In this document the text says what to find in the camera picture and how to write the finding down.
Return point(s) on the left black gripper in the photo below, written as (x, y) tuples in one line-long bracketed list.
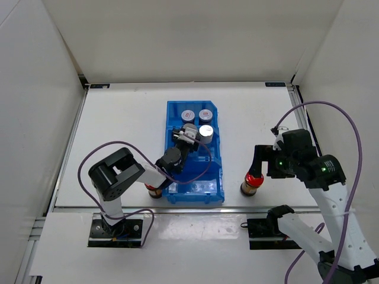
[(194, 148)]

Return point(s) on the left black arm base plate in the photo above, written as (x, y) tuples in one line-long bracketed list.
[(124, 234)]

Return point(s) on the black logo label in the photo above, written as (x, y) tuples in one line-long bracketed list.
[(275, 84), (100, 86)]

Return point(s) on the silver-lid blue-label bottle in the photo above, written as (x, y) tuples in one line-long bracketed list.
[(190, 130), (206, 133)]

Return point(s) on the left black logo label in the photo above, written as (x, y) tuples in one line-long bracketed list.
[(100, 86)]

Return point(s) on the white-lid spice jar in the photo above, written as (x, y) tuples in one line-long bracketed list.
[(205, 117), (188, 116)]

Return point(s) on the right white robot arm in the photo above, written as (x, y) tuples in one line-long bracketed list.
[(346, 257)]

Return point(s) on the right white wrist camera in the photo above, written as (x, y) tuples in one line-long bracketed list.
[(279, 141)]

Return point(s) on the red-lid sauce jar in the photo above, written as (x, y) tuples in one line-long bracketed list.
[(155, 193), (251, 184)]

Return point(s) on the near blue storage bin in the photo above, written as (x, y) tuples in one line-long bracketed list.
[(206, 189)]

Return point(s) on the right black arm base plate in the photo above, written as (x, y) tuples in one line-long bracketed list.
[(261, 237)]

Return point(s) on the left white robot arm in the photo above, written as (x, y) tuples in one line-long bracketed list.
[(113, 175)]

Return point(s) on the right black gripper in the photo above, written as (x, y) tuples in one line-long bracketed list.
[(265, 153)]

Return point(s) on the right black logo label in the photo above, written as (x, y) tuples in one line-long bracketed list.
[(275, 84)]

